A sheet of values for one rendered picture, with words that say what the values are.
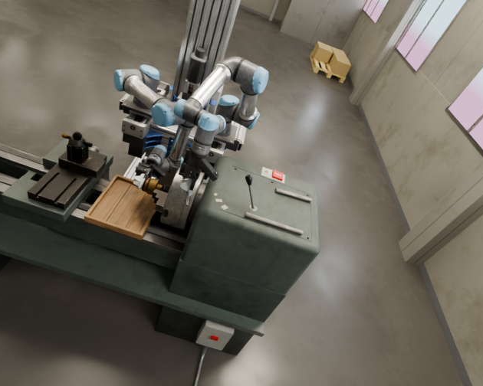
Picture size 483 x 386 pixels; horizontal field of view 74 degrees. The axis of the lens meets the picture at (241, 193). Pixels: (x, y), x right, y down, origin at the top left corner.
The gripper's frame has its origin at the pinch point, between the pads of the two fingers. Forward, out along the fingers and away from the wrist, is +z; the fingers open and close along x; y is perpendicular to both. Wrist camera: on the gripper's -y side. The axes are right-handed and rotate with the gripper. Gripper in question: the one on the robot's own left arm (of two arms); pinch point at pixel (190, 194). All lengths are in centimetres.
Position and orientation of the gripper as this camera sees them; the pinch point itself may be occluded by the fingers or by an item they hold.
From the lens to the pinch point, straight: 140.7
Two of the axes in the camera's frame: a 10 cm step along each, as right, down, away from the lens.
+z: -3.4, 8.4, 4.3
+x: -0.7, 4.3, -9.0
